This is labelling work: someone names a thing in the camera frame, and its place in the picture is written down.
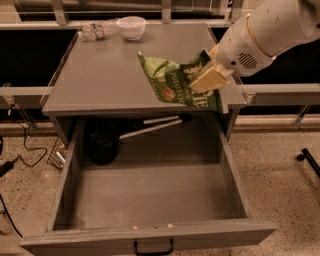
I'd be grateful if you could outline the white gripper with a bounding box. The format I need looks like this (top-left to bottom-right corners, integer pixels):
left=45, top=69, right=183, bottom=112
left=189, top=15, right=275, bottom=93

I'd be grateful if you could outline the green jalapeno chip bag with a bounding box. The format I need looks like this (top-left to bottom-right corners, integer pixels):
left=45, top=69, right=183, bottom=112
left=138, top=50, right=223, bottom=113

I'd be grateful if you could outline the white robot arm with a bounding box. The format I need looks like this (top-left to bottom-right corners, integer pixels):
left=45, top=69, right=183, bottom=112
left=189, top=0, right=320, bottom=93

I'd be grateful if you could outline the grey cabinet with flat top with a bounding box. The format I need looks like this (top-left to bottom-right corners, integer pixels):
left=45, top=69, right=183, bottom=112
left=39, top=22, right=247, bottom=147

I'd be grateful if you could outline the open grey top drawer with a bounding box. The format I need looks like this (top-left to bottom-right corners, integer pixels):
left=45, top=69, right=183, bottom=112
left=21, top=113, right=277, bottom=256

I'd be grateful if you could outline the white ceramic bowl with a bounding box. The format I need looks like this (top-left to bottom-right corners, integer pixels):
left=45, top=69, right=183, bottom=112
left=116, top=16, right=146, bottom=41

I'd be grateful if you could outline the clear plastic water bottle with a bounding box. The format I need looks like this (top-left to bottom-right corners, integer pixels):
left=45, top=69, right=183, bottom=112
left=78, top=19, right=119, bottom=41

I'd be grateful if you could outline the black stand leg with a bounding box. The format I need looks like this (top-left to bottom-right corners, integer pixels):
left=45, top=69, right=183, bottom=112
left=296, top=148, right=320, bottom=178

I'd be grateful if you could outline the small wire mesh basket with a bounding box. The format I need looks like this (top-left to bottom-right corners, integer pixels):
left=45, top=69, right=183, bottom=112
left=47, top=137, right=67, bottom=171

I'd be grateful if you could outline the black drawer handle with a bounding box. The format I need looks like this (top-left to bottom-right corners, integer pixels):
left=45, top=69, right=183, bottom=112
left=133, top=238, right=175, bottom=256

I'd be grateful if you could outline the black power cable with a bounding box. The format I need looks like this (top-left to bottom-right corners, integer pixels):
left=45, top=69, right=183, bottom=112
left=0, top=103, right=48, bottom=238

